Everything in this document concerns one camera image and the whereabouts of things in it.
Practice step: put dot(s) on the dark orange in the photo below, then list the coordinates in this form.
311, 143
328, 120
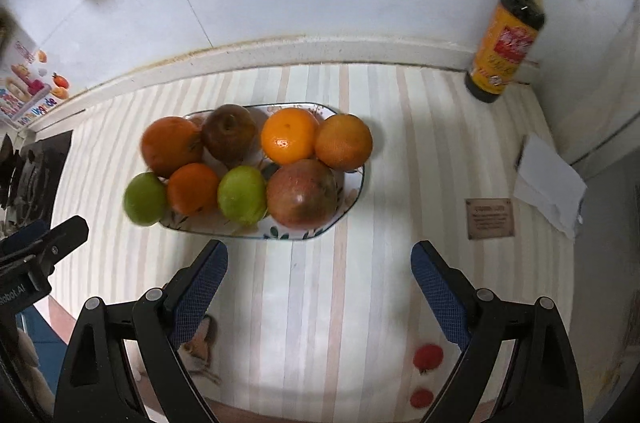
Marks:
345, 142

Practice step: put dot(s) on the white folded cloth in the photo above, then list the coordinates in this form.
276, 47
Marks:
547, 183

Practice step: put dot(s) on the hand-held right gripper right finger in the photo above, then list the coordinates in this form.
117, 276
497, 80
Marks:
442, 293

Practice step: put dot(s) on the brown label patch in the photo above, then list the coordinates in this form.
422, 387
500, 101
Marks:
490, 218

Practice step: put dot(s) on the green apple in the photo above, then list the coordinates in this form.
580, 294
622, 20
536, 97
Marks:
241, 195
145, 199

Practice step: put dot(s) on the striped tablecloth with cat print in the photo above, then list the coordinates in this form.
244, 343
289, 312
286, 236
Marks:
320, 313

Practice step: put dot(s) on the small orange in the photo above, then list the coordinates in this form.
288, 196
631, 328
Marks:
192, 190

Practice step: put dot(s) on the soy sauce bottle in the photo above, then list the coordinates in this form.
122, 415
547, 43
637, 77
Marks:
505, 43

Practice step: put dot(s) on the large deep orange with stem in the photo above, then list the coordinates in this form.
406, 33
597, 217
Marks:
170, 145

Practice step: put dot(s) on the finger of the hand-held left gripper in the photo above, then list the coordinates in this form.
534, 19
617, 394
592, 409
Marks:
27, 233
70, 233

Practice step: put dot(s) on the black gas stove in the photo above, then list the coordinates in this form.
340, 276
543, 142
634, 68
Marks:
37, 168

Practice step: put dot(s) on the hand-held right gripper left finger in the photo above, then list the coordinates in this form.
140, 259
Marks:
197, 293

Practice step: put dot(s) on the red-brown apple front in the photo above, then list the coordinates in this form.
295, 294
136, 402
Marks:
301, 194

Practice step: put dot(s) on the oval patterned ceramic plate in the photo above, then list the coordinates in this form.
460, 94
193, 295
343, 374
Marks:
345, 198

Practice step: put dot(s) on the blue base cabinet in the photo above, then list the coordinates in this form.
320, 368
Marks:
40, 328

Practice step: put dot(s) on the cherry tomato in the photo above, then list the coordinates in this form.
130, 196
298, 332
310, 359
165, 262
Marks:
421, 397
428, 357

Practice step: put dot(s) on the brown apple back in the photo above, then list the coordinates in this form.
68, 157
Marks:
231, 134

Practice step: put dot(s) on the bright orange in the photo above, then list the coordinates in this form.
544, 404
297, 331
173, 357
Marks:
289, 135

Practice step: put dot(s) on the colourful wall sticker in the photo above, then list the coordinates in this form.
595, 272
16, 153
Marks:
25, 88

